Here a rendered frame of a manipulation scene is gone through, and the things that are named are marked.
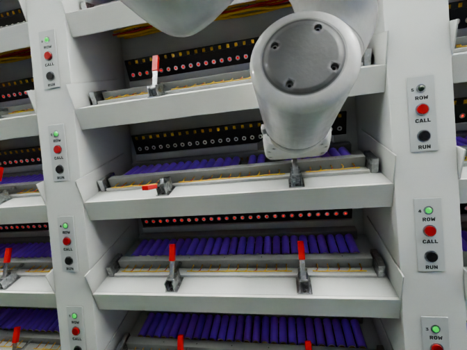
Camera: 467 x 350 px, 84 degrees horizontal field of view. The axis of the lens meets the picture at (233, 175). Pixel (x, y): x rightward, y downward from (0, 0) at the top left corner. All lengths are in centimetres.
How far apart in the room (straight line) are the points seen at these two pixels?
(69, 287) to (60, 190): 22
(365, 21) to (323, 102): 11
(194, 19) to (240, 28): 60
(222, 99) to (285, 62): 31
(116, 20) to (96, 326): 65
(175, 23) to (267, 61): 8
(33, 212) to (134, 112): 33
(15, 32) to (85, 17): 18
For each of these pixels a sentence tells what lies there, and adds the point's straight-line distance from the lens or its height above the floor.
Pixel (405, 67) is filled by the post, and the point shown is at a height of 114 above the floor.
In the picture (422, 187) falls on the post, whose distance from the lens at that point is 53.
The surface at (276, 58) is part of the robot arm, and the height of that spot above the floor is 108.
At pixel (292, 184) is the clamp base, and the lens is 50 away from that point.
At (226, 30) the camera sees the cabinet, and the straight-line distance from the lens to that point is 78.
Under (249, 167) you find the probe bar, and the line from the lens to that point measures 54.
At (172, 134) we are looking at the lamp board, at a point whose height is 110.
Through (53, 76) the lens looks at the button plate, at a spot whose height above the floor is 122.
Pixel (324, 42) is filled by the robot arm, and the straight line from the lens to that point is 22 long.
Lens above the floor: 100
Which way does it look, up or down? 2 degrees down
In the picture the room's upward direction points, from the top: 5 degrees counter-clockwise
